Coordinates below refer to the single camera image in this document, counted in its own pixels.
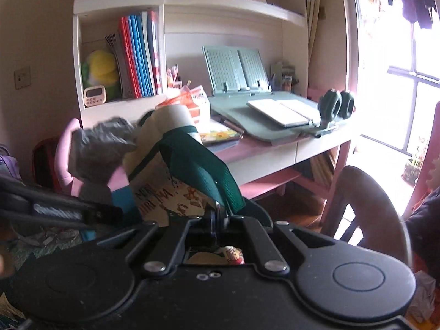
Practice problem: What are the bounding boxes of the wall switch plate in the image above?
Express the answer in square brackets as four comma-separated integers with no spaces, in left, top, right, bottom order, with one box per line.
[14,66,32,90]

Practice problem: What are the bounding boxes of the pink and white desk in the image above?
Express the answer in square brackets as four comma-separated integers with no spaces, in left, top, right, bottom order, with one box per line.
[203,89,358,221]

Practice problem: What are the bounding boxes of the white kitchen timer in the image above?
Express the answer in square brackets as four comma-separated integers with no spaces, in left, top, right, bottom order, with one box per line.
[83,86,106,108]

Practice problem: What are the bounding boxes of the colourful picture book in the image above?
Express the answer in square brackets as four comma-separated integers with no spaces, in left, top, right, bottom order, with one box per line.
[199,129,241,145]

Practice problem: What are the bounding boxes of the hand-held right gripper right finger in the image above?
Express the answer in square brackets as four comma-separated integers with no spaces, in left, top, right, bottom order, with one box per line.
[223,213,336,277]

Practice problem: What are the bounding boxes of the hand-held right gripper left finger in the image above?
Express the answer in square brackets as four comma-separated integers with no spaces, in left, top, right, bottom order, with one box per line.
[96,213,221,277]

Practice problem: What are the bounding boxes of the green book stand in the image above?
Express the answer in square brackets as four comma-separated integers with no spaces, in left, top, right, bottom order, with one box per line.
[202,46,272,96]

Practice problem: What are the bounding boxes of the green tilting desk board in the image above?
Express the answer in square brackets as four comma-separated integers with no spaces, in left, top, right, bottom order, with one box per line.
[208,91,351,143]

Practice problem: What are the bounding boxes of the dark cloth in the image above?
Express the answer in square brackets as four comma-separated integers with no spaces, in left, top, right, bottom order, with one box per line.
[406,186,440,276]

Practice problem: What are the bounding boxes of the grey cloth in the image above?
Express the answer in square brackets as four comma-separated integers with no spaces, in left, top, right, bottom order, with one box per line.
[68,117,140,203]

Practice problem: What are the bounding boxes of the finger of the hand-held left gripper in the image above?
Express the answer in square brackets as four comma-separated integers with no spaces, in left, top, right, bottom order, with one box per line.
[32,192,123,229]

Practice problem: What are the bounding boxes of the purple bag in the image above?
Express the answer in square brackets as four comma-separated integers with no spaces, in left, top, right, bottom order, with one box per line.
[0,144,23,179]

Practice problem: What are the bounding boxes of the small potted plant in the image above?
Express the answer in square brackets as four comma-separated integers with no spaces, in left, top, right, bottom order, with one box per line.
[402,136,430,186]

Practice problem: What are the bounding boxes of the row of upright books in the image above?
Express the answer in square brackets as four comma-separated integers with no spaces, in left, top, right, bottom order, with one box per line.
[105,10,162,100]

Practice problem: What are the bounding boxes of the white crumpled paper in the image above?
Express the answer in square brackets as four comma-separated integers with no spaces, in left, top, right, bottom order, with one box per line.
[406,270,440,324]

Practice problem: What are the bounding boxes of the pencil holder with pens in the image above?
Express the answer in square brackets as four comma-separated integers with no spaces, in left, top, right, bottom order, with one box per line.
[167,65,183,90]

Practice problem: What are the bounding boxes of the dark window frame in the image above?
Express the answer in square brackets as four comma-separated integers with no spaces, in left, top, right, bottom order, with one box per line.
[387,65,440,159]

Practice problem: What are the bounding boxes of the brown wooden chair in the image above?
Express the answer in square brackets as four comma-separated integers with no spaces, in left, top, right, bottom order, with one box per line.
[320,165,413,269]

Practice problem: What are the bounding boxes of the open white book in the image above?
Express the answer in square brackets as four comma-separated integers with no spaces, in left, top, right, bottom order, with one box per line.
[247,98,322,128]

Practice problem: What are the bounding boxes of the printed tote bag green straps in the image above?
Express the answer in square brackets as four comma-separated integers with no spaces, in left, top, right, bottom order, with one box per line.
[123,104,276,265]

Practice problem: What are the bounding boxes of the yellow plush toy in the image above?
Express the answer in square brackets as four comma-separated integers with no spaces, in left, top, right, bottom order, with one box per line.
[82,50,121,98]

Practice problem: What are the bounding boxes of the white bookshelf hutch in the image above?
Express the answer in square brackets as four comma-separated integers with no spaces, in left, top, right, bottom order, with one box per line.
[73,0,310,128]

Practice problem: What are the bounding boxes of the pink plastic chair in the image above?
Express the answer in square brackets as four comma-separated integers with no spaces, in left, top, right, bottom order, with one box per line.
[55,117,131,196]

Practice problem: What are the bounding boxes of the orange white snack bag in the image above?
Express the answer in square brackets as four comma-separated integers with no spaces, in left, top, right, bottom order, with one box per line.
[156,86,211,124]

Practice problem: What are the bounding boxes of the small desk organizer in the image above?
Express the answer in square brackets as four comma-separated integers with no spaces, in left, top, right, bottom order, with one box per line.
[270,61,296,92]

